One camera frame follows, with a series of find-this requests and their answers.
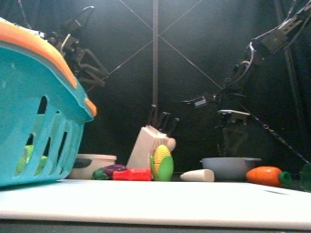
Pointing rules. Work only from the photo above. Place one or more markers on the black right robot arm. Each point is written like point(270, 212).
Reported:
point(276, 39)

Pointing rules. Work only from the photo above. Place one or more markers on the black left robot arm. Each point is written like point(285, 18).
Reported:
point(68, 36)

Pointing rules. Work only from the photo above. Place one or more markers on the thin diagonal cross brace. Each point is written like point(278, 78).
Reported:
point(134, 56)
point(182, 54)

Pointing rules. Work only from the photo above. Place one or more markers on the grey-blue toy pot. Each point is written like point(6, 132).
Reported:
point(229, 168)

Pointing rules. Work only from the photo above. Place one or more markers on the orange toy carrot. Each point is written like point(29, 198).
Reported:
point(265, 176)

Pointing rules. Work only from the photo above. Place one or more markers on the white toy bottle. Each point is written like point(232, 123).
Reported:
point(198, 175)

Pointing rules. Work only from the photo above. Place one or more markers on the yellow toy corn green husk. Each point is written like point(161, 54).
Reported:
point(165, 164)

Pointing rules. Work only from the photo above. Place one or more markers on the dark green toy item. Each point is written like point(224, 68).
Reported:
point(306, 177)

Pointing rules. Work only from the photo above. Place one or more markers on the cream toy knife block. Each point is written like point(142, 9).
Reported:
point(142, 148)

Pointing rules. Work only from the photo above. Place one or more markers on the teal toy basket orange rim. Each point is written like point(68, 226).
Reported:
point(25, 121)

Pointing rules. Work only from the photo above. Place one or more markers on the red toy pepper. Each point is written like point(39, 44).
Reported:
point(132, 175)

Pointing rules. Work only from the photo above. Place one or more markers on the white toy pot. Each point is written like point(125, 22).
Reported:
point(97, 167)

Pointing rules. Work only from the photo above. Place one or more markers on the purple toy eggplant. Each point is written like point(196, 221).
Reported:
point(112, 170)

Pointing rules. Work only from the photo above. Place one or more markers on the lime green toy in basket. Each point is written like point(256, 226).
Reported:
point(26, 160)

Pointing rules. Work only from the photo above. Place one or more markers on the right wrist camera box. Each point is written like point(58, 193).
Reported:
point(200, 101)

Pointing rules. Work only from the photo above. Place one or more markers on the vertical metal frame pole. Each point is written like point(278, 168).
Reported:
point(156, 51)

